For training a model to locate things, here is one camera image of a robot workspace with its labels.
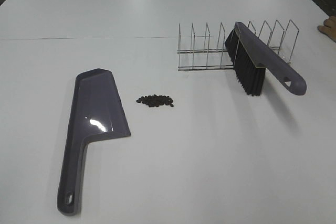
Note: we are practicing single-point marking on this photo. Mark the purple brush black bristles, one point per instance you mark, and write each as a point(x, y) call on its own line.
point(251, 58)

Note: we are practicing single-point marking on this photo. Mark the pile of coffee beans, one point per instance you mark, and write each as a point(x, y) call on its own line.
point(154, 101)

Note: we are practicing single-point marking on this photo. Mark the bystander hand at edge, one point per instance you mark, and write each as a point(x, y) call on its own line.
point(328, 28)

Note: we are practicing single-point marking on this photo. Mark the purple plastic dustpan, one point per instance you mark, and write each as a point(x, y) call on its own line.
point(96, 114)

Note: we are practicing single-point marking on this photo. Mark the chrome wire dish rack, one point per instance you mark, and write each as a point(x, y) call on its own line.
point(208, 51)

